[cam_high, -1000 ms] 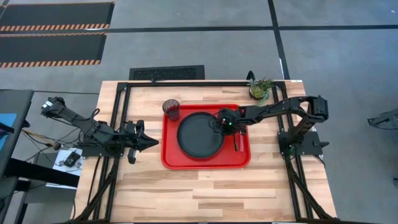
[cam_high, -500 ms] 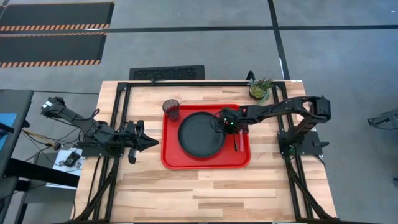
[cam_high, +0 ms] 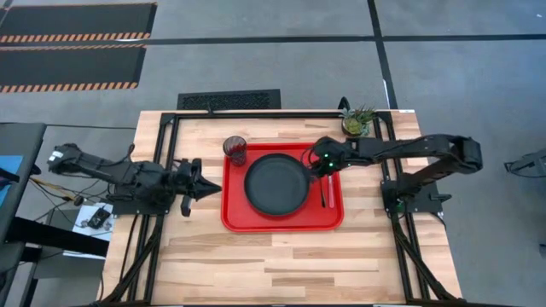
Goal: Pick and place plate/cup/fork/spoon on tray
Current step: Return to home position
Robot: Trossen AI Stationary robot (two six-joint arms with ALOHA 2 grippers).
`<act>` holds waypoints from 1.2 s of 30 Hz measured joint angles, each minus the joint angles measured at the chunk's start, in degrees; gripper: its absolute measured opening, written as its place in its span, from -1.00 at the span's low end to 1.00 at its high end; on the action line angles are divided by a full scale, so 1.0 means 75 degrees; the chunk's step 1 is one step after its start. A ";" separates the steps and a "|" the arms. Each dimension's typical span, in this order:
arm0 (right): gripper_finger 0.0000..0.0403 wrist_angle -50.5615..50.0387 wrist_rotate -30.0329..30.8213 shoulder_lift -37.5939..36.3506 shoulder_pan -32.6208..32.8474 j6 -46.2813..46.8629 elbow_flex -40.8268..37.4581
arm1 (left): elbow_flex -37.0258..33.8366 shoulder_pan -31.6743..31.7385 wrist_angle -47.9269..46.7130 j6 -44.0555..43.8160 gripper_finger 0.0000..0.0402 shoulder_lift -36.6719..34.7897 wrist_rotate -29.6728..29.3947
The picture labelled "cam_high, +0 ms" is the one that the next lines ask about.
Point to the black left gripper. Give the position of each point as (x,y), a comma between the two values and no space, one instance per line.
(196,179)

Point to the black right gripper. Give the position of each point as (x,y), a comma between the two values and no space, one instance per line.
(328,147)

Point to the dark patterned translucent cup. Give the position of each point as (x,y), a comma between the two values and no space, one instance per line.
(234,149)

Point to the black round plate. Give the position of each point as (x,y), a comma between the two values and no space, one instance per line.
(277,185)

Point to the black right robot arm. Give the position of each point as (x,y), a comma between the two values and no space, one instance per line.
(409,147)

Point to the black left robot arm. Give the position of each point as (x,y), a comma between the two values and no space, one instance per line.
(106,168)

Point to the red plastic tray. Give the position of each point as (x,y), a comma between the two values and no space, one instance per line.
(277,222)

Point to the potted green succulent plant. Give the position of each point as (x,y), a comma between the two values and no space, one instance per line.
(354,125)

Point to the black floor vent grate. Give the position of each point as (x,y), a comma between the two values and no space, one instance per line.
(230,100)

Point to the black controller device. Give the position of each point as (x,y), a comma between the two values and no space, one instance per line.
(99,217)

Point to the white paper sheet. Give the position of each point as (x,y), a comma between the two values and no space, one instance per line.
(81,232)

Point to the black desk base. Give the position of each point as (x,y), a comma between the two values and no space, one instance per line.
(55,236)

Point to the black hazard-striped floor mat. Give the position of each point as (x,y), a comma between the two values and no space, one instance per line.
(77,21)
(68,68)

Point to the dark grey desk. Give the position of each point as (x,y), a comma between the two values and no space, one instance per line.
(21,140)

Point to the blue pad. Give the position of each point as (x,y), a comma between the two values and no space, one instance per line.
(10,179)

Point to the black stand base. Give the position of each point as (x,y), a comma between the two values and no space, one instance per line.
(526,164)

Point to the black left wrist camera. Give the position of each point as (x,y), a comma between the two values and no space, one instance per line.
(183,165)

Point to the black curved bracket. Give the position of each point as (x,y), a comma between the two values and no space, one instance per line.
(344,104)

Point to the black aluminium table frame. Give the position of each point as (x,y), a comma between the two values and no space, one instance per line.
(277,115)

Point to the small black frame clamp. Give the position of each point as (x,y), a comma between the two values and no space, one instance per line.
(209,108)

